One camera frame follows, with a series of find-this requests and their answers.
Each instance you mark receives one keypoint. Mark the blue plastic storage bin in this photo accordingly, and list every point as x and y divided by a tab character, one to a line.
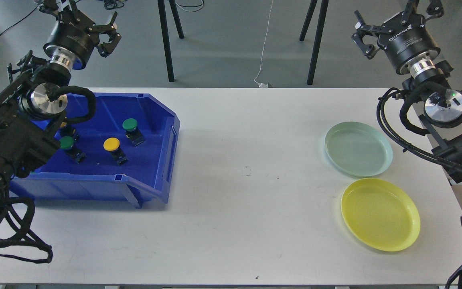
145	176

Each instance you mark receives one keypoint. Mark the yellow plate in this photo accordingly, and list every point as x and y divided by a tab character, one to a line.
380	215

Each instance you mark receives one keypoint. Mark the black tripod leg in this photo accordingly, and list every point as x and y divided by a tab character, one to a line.
318	34
165	33

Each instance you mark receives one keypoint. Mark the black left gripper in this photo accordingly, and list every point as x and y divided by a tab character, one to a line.
65	34

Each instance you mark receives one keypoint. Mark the black tripod leg left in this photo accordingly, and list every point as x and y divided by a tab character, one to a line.
165	33

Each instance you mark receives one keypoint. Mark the light green plate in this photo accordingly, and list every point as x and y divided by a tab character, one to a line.
358	150

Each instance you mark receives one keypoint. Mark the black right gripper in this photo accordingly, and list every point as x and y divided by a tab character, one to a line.
409	43

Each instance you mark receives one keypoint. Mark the green push button in bin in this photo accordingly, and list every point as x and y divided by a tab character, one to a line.
133	134

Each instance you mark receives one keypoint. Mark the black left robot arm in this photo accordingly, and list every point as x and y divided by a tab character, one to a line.
33	106

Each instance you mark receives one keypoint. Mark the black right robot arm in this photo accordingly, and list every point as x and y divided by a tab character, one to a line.
431	106

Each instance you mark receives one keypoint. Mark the black tripod leg right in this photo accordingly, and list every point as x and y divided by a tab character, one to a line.
318	34

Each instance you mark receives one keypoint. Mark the green push button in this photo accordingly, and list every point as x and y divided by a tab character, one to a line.
68	145
133	134

